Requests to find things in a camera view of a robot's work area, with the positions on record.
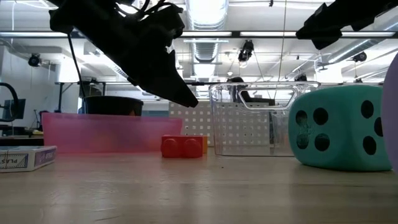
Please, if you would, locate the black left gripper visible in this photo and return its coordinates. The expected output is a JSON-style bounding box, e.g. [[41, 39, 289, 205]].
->
[[49, 0, 199, 108]]

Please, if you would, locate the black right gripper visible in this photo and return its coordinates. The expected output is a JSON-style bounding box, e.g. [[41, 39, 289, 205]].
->
[[295, 0, 398, 50]]

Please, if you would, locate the red toy brick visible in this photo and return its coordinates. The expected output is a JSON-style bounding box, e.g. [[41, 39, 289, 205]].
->
[[160, 134, 205, 159]]

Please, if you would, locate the clear plastic bin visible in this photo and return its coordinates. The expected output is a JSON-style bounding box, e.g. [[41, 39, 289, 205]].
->
[[208, 81, 321, 157]]

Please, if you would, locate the teal foam die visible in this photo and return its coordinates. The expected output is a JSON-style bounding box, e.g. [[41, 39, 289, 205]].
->
[[288, 85, 392, 172]]

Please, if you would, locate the purple foam die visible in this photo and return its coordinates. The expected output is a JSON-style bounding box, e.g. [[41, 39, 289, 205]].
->
[[381, 52, 398, 174]]

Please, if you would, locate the playing card box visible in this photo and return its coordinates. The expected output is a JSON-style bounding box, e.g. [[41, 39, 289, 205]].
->
[[0, 145, 58, 174]]

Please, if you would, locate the black ceiling spotlight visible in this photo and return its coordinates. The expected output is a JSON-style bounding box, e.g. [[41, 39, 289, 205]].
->
[[27, 53, 42, 68], [353, 51, 368, 63]]

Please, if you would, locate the white perforated panel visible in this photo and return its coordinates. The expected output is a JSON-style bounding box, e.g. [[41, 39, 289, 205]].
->
[[169, 101, 271, 147]]

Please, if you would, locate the black bucket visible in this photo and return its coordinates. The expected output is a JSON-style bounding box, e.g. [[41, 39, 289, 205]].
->
[[83, 95, 144, 116]]

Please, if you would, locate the black framed background table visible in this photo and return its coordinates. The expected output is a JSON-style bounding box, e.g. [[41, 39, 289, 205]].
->
[[55, 81, 212, 113]]

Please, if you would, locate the pink translucent plastic tray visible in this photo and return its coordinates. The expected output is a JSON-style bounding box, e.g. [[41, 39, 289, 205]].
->
[[42, 112, 183, 154]]

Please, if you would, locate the black background monitor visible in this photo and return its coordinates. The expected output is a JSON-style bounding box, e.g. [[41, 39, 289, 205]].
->
[[2, 98, 27, 120]]

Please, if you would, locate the silver ventilation duct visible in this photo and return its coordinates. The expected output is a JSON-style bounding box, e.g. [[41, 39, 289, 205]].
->
[[186, 0, 229, 63]]

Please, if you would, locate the black overhead frame bar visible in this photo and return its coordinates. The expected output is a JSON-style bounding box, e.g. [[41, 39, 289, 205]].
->
[[0, 30, 398, 39]]

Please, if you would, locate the black hanging ceiling camera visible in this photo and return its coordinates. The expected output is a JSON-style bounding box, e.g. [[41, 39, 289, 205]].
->
[[238, 39, 255, 63]]

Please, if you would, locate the black curved hose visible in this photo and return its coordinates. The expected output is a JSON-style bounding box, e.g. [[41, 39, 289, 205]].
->
[[0, 82, 19, 123]]

